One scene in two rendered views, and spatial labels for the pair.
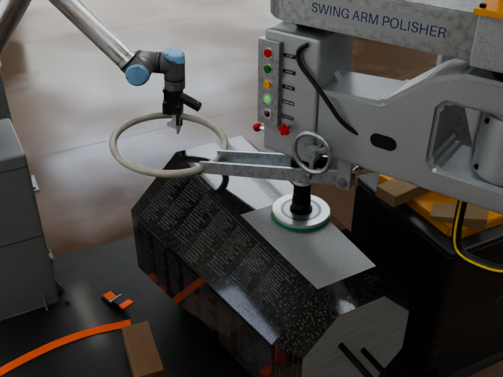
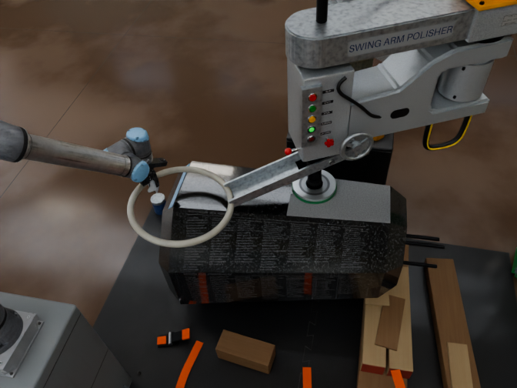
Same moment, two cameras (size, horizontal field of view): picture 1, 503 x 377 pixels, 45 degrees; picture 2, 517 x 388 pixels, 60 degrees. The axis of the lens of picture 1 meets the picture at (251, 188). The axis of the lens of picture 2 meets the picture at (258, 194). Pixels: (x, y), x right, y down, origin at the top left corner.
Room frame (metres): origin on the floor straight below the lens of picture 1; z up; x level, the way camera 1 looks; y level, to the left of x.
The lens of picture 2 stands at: (1.01, 1.09, 2.47)
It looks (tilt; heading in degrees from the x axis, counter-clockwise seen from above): 48 degrees down; 314
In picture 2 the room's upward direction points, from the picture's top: 5 degrees counter-clockwise
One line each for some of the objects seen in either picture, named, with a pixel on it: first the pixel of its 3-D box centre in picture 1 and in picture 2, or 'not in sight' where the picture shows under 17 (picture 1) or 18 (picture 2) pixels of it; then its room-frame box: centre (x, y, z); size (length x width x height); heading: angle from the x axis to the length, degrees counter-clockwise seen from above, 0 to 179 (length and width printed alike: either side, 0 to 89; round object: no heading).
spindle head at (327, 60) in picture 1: (328, 97); (335, 102); (1.80, -0.25, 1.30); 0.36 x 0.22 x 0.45; 54
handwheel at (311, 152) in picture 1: (317, 148); (353, 141); (1.68, -0.21, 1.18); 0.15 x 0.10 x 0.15; 54
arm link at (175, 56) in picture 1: (174, 64); (138, 142); (2.44, 0.33, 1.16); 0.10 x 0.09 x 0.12; 87
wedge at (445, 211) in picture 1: (459, 212); not in sight; (1.86, -0.78, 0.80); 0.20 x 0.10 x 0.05; 67
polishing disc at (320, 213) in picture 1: (301, 210); (314, 184); (1.85, -0.18, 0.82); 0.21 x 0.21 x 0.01
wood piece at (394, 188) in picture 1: (403, 188); not in sight; (2.03, -0.60, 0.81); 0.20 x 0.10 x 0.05; 125
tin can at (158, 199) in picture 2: not in sight; (159, 204); (2.99, 0.04, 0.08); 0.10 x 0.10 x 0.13
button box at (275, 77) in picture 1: (270, 82); (310, 116); (1.80, -0.06, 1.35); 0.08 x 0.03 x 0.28; 54
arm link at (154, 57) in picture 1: (147, 62); (118, 155); (2.44, 0.44, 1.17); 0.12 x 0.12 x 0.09; 87
